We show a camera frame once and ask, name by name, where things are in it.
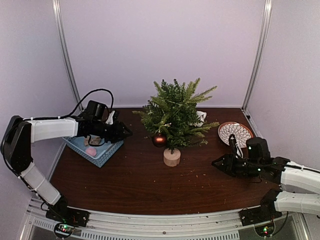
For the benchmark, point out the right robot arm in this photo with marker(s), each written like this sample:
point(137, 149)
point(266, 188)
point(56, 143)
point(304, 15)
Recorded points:
point(299, 185)

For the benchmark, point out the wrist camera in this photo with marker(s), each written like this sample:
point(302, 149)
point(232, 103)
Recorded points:
point(112, 117)
point(235, 146)

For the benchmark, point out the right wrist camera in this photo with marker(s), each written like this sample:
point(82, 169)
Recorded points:
point(235, 146)

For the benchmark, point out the pink pompom ornament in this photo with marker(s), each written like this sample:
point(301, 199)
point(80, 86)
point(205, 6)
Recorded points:
point(91, 151)

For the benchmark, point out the aluminium frame post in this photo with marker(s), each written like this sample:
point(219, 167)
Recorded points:
point(64, 48)
point(263, 35)

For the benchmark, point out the dark red bauble ornament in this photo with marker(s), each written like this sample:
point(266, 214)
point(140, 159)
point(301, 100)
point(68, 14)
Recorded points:
point(159, 140)

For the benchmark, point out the aluminium front rail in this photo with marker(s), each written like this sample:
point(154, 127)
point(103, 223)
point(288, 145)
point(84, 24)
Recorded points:
point(224, 225)

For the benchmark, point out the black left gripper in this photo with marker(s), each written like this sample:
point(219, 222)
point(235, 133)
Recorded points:
point(118, 132)

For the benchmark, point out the left aluminium frame post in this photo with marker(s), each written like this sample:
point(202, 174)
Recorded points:
point(64, 48)

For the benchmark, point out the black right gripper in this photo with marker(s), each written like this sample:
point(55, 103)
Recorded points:
point(227, 157)

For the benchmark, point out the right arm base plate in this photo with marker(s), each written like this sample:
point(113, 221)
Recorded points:
point(258, 214)

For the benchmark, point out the light blue plastic basket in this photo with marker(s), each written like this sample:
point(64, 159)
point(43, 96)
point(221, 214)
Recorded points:
point(103, 153)

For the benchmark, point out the right aluminium frame post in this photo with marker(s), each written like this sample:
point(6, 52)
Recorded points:
point(263, 35)

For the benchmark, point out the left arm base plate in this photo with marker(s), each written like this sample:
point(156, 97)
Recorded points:
point(68, 215)

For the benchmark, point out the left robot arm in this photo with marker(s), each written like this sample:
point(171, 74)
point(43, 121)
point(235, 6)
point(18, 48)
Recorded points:
point(21, 133)

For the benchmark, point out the round wooden tree base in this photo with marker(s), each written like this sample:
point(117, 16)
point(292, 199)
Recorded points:
point(171, 157)

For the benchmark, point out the small green christmas tree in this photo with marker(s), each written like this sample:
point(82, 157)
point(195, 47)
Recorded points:
point(173, 113)

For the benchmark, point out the white fluffy ornament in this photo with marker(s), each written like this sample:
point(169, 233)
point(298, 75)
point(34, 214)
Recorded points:
point(201, 119)

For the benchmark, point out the beige fabric bow ornament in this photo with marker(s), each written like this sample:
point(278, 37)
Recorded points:
point(94, 141)

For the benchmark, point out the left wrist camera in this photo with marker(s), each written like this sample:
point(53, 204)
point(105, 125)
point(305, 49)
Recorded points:
point(112, 117)

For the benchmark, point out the floral patterned ceramic plate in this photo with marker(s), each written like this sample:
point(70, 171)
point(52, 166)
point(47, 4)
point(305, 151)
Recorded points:
point(240, 131)

